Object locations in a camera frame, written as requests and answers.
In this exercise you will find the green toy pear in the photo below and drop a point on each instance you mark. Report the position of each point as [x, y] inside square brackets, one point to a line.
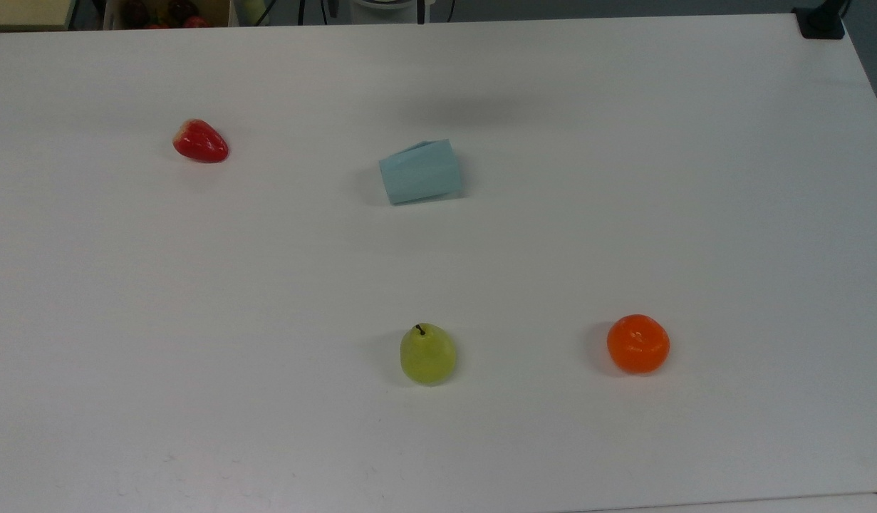
[427, 358]

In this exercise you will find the cardboard box with fruit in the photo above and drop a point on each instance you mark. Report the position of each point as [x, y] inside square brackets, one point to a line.
[166, 13]

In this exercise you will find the light blue hexagonal mug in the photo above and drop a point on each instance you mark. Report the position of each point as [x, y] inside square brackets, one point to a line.
[420, 173]

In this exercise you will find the orange toy mandarin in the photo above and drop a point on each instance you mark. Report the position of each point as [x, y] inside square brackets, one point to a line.
[638, 344]

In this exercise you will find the red toy strawberry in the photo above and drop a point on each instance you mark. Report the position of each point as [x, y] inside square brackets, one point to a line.
[201, 142]

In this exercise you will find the black camera stand clamp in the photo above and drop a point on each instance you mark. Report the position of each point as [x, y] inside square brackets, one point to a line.
[820, 23]

